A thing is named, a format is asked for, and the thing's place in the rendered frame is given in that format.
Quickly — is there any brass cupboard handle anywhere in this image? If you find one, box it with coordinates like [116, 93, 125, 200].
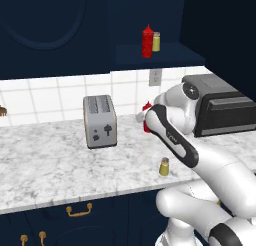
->
[38, 230, 47, 246]
[19, 234, 30, 246]

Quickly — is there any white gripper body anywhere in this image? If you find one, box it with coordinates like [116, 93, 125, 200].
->
[134, 110, 149, 124]

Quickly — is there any navy open cupboard door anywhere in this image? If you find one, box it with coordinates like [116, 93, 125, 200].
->
[179, 0, 256, 103]

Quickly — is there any navy wall cupboard door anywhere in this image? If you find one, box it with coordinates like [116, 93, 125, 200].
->
[0, 0, 112, 81]

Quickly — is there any yellow shaker with silver lid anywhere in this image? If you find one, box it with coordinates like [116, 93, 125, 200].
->
[152, 31, 162, 53]
[158, 156, 171, 177]

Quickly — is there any red condiment bottle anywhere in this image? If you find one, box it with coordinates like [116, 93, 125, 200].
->
[142, 101, 154, 134]
[141, 23, 155, 59]

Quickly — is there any silver toaster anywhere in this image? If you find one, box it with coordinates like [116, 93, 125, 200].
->
[82, 94, 118, 150]

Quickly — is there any brass drawer handle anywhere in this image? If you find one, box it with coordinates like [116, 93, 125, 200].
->
[65, 202, 94, 218]

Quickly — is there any navy open wall cupboard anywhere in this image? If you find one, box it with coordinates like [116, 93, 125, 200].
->
[109, 0, 207, 72]

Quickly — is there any navy drawer front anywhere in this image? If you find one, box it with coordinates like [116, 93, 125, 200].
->
[24, 193, 130, 232]

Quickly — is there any navy base cupboard door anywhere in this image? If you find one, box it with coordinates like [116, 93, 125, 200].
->
[32, 223, 131, 246]
[0, 212, 34, 246]

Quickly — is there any grey wall outlet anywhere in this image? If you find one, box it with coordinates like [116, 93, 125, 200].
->
[148, 68, 163, 87]

